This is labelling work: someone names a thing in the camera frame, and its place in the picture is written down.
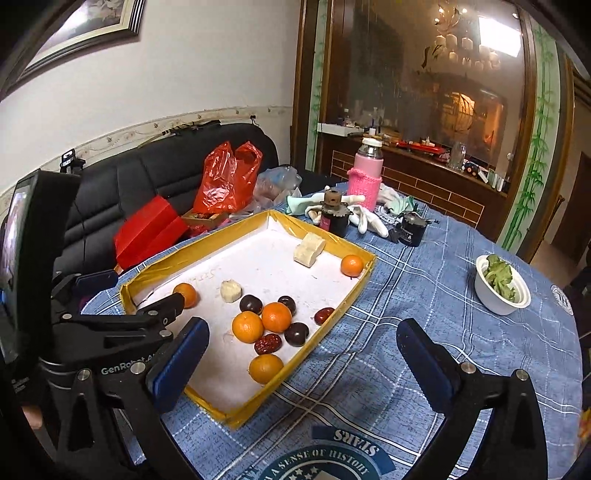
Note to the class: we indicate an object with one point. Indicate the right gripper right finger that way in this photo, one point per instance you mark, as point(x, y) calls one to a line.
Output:
point(431, 364)

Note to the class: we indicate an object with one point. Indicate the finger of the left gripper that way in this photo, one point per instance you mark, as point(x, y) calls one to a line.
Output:
point(114, 339)
point(82, 286)

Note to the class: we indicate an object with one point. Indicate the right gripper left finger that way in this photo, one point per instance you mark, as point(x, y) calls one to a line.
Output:
point(175, 364)

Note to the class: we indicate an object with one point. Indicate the orange tangerine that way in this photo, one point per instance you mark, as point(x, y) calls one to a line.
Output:
point(276, 317)
point(247, 327)

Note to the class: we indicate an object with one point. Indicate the wrinkled red jujube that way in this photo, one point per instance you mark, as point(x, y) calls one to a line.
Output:
point(268, 344)

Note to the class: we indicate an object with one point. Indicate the small white food piece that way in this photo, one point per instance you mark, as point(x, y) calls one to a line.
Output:
point(230, 291)

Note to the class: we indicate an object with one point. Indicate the large orange in tray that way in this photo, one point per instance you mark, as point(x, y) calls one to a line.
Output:
point(264, 368)

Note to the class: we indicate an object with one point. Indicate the white bowl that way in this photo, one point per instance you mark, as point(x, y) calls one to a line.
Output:
point(493, 301)

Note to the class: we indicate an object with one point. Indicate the blue plaid tablecloth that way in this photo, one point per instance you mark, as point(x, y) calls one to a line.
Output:
point(353, 409)

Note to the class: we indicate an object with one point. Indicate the red box on sofa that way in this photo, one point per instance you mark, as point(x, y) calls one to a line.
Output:
point(152, 229)

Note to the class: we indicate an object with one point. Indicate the black leather sofa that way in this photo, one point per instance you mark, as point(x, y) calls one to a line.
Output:
point(112, 190)

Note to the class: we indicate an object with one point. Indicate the green lettuce leaves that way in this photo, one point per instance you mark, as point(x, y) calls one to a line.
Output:
point(498, 274)

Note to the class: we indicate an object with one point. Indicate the orange tangerine in tray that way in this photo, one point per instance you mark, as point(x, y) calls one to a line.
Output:
point(276, 317)

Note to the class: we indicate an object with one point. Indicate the yellow cardboard tray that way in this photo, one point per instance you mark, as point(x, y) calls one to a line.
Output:
point(269, 288)

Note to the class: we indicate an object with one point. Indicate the smooth red jujube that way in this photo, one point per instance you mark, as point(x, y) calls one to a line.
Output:
point(323, 315)

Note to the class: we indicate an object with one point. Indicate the orange tangerine tray corner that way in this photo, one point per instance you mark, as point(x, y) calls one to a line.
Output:
point(352, 266)

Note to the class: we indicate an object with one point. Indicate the black round jar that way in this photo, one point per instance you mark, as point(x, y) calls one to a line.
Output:
point(411, 229)

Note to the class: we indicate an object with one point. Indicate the white cotton gloves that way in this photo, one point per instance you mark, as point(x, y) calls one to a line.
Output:
point(390, 207)

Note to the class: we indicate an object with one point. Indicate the beige food chunk in tray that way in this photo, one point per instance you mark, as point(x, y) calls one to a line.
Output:
point(314, 242)

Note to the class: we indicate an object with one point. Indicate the wooden sideboard cabinet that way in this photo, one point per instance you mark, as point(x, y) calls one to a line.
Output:
point(456, 194)

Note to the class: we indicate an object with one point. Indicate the red plastic bag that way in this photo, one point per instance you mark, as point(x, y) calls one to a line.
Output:
point(228, 180)

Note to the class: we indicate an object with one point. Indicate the dark jar with wooden stopper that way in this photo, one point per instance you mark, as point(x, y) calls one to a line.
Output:
point(334, 213)

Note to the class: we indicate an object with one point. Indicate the pink thermos bottle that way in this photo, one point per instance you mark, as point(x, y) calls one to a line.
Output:
point(365, 177)

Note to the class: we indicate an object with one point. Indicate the clear plastic bag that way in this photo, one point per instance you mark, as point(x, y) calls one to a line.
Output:
point(275, 184)

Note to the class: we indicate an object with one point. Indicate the glass jug on sideboard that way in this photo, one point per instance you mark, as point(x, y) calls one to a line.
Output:
point(457, 156)

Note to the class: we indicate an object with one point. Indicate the framed wall picture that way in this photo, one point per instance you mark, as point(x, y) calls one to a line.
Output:
point(38, 35)

